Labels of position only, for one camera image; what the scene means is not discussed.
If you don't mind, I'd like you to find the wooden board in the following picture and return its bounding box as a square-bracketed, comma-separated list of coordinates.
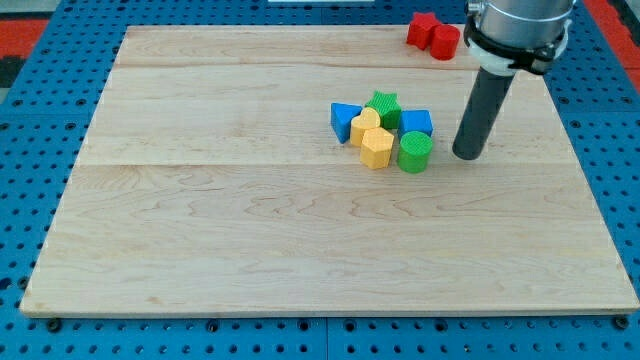
[20, 26, 639, 318]

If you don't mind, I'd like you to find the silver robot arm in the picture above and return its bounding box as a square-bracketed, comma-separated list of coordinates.
[464, 0, 576, 77]

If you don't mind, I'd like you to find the red star block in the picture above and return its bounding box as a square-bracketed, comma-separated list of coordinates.
[406, 12, 441, 50]

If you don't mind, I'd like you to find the blue triangle block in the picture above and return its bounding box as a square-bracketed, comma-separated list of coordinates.
[330, 103, 362, 144]

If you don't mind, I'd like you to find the blue cube block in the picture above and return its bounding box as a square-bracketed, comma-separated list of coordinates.
[397, 109, 434, 138]

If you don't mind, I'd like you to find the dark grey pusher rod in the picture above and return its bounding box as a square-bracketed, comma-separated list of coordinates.
[452, 68, 514, 160]

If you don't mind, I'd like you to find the red cylinder block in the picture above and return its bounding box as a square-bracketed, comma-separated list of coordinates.
[430, 24, 461, 60]

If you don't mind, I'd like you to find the yellow pentagon block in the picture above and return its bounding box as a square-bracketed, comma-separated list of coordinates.
[360, 127, 394, 169]

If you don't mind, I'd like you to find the green star block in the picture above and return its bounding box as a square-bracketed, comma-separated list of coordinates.
[365, 90, 402, 129]

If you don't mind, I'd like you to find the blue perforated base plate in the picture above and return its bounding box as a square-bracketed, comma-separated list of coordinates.
[1, 1, 639, 359]

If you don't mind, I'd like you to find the yellow heart block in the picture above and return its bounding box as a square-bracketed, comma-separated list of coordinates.
[350, 107, 381, 147]

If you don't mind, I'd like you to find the green cylinder block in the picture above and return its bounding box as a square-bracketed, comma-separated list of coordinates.
[397, 131, 433, 173]

